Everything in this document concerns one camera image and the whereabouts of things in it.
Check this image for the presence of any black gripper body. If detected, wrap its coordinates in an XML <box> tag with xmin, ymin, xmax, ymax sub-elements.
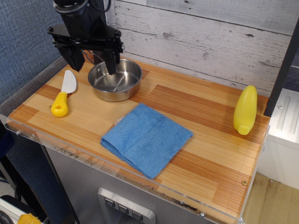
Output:
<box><xmin>47</xmin><ymin>9</ymin><xmax>123</xmax><ymax>54</ymax></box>

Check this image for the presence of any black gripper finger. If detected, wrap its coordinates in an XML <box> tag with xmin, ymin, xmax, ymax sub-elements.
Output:
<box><xmin>102</xmin><ymin>50</ymin><xmax>120</xmax><ymax>75</ymax></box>
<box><xmin>59</xmin><ymin>48</ymin><xmax>85</xmax><ymax>72</ymax></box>

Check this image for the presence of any blue towel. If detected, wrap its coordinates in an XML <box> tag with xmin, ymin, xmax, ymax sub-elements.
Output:
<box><xmin>101</xmin><ymin>103</ymin><xmax>193</xmax><ymax>179</ymax></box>

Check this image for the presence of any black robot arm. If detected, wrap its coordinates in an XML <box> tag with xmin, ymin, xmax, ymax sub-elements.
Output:
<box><xmin>47</xmin><ymin>0</ymin><xmax>123</xmax><ymax>75</ymax></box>

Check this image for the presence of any stainless steel pan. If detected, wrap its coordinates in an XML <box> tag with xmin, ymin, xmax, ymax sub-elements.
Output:
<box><xmin>88</xmin><ymin>59</ymin><xmax>143</xmax><ymax>102</ymax></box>

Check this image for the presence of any stainless steel cabinet front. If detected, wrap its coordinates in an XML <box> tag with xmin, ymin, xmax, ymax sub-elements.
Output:
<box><xmin>47</xmin><ymin>148</ymin><xmax>238</xmax><ymax>224</ymax></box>

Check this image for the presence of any yellow plastic bottle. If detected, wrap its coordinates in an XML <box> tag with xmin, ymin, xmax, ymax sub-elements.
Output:
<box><xmin>233</xmin><ymin>85</ymin><xmax>257</xmax><ymax>135</ymax></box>

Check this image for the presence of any silver button control panel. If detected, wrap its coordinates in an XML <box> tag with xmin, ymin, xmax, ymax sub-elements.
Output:
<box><xmin>98</xmin><ymin>187</ymin><xmax>156</xmax><ymax>224</ymax></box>

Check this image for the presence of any yellow object bottom left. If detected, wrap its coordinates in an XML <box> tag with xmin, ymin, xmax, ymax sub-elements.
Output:
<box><xmin>17</xmin><ymin>213</ymin><xmax>42</xmax><ymax>224</ymax></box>

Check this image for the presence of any clear acrylic front guard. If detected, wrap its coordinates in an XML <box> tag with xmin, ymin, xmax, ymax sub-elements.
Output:
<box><xmin>0</xmin><ymin>113</ymin><xmax>245</xmax><ymax>224</ymax></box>

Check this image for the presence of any white appliance on right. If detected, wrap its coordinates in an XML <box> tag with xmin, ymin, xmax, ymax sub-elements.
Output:
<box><xmin>257</xmin><ymin>89</ymin><xmax>299</xmax><ymax>189</ymax></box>

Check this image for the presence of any black vertical post left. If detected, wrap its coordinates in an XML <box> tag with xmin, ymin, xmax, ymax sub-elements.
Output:
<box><xmin>93</xmin><ymin>0</ymin><xmax>107</xmax><ymax>64</ymax></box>

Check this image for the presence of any black vertical post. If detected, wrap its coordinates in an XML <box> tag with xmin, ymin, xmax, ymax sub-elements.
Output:
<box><xmin>93</xmin><ymin>0</ymin><xmax>107</xmax><ymax>64</ymax></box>
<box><xmin>264</xmin><ymin>20</ymin><xmax>299</xmax><ymax>117</ymax></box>

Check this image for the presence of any yellow handled toy knife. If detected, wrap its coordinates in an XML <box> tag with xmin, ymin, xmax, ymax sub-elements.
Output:
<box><xmin>51</xmin><ymin>70</ymin><xmax>77</xmax><ymax>117</ymax></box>

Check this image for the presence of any black vertical post right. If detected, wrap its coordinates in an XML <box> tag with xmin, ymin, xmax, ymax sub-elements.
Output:
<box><xmin>264</xmin><ymin>20</ymin><xmax>299</xmax><ymax>117</ymax></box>

